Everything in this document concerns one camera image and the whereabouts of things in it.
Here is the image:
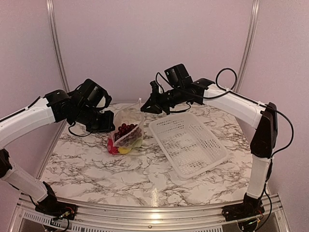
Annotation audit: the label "front aluminium rail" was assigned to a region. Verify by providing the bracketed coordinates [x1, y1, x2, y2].
[9, 190, 290, 232]

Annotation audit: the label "red toy bell pepper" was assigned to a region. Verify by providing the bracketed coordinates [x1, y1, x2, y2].
[107, 138, 119, 155]

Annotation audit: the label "yellow toy fruit front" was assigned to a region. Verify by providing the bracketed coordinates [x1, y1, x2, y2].
[118, 147, 131, 155]

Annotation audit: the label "left aluminium frame post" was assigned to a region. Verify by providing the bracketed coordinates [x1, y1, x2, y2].
[46, 0, 70, 92]

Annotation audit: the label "clear zip top bag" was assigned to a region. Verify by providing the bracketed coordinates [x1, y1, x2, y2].
[107, 98, 144, 155]

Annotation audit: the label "white plastic basket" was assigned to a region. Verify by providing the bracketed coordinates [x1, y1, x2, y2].
[149, 113, 228, 180]

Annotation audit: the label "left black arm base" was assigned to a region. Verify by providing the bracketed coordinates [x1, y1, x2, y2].
[35, 181, 77, 220]

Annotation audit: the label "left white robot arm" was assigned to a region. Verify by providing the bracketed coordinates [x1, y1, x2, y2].
[0, 87, 115, 215]

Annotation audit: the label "right aluminium frame post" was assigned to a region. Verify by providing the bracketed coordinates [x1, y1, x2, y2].
[235, 0, 261, 92]

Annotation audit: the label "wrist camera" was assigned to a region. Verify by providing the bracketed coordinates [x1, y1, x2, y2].
[150, 63, 193, 94]
[72, 79, 112, 111]

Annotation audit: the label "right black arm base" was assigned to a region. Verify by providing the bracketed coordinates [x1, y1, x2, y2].
[222, 194, 265, 221]

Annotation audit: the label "aluminium frame post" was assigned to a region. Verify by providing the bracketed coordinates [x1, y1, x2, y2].
[46, 0, 70, 92]
[235, 0, 261, 92]

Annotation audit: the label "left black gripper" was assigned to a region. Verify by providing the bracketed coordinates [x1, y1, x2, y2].
[74, 104, 115, 133]

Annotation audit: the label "white toy cauliflower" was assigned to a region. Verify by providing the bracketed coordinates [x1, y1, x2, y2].
[128, 138, 143, 149]

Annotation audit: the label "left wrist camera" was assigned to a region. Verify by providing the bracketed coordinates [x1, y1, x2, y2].
[72, 79, 112, 111]

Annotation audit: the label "dark red toy grapes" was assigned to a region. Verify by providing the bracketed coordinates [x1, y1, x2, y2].
[113, 123, 142, 148]

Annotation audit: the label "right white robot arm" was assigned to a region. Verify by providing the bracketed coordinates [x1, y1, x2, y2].
[141, 78, 278, 217]

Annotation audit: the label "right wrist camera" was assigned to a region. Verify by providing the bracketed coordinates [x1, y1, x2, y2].
[150, 63, 193, 94]

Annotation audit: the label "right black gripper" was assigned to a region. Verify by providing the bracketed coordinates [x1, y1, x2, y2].
[140, 85, 185, 115]

